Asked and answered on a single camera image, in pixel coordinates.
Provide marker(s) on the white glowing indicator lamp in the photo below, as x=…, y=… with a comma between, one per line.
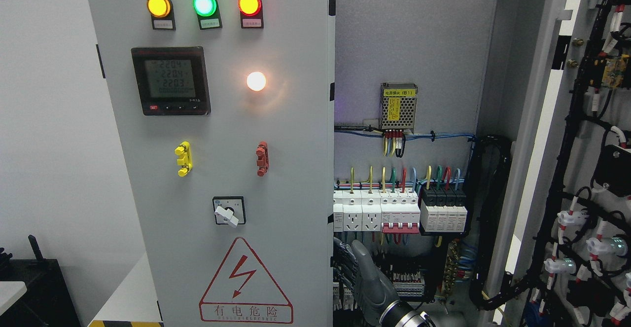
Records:
x=256, y=81

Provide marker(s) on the yellow indicator light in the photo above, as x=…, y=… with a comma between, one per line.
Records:
x=159, y=8

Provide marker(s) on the dark grey robot left hand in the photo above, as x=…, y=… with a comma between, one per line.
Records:
x=371, y=289

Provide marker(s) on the black box at left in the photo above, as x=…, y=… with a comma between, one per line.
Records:
x=46, y=301

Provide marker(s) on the red terminal post block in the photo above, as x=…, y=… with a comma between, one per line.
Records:
x=262, y=160

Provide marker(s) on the yellow terminal post block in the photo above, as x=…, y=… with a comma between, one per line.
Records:
x=184, y=158

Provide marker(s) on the white rotary selector switch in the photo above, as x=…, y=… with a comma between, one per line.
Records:
x=229, y=210

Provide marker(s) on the grey cabinet door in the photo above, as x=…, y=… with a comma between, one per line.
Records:
x=292, y=43
x=566, y=221

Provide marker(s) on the red electric hazard sign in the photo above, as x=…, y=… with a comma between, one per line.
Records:
x=242, y=290

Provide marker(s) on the red indicator light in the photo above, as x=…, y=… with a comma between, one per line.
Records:
x=250, y=8

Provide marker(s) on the white socket breaker row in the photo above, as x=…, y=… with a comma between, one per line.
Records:
x=376, y=210

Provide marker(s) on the black digital power meter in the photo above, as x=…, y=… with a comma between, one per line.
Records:
x=172, y=81

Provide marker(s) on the perforated metal power supply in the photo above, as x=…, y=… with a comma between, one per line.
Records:
x=398, y=106

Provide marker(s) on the black surge protector modules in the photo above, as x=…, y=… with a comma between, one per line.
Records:
x=443, y=211

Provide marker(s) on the green indicator light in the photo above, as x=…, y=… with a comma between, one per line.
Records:
x=205, y=8

